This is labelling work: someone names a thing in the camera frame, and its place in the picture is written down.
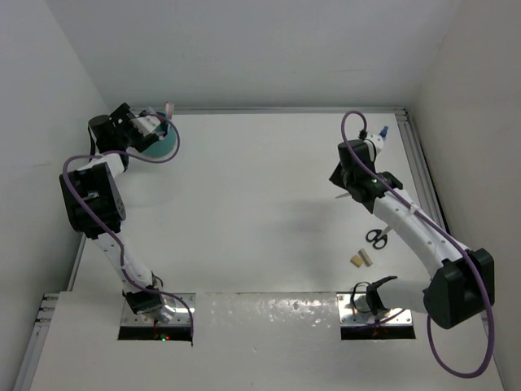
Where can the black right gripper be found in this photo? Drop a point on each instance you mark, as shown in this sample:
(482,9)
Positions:
(335,177)

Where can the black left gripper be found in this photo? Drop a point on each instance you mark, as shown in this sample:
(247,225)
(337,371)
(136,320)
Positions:
(124,115)

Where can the small black handled scissors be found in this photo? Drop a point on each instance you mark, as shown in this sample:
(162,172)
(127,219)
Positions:
(345,195)

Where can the large black handled scissors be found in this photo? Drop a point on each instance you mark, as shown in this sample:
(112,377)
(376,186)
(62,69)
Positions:
(378,238)

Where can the white eraser block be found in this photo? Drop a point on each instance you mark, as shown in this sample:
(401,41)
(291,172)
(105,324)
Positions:
(365,257)

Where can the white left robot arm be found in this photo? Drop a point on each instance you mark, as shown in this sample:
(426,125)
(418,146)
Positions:
(94,205)

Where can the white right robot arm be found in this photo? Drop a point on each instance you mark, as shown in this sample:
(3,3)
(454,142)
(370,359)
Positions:
(461,280)

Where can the teal round organizer container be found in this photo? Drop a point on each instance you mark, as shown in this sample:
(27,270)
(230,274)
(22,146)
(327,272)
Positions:
(167,135)

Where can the small blue cap bottle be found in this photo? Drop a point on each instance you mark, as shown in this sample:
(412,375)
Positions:
(383,133)

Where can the yellow eraser block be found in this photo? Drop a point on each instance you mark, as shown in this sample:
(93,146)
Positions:
(357,261)

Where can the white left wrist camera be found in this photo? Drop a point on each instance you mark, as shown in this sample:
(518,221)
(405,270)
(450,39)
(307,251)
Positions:
(147,124)

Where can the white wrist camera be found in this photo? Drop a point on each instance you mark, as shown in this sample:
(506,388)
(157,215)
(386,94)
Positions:
(147,124)
(375,144)

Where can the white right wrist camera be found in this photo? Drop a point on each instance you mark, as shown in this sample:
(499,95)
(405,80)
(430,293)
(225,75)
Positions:
(375,144)

